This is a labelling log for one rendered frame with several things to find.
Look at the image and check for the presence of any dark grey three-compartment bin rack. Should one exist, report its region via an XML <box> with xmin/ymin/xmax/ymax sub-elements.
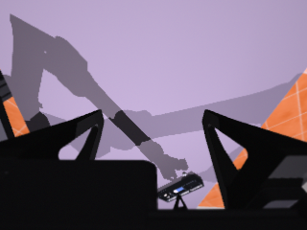
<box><xmin>157</xmin><ymin>174</ymin><xmax>204</xmax><ymax>202</ymax></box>

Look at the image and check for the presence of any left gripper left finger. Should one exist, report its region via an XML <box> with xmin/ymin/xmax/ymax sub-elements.
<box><xmin>0</xmin><ymin>109</ymin><xmax>105</xmax><ymax>159</ymax></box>

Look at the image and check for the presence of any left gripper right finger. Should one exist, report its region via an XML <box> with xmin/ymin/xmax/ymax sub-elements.
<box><xmin>201</xmin><ymin>109</ymin><xmax>307</xmax><ymax>209</ymax></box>

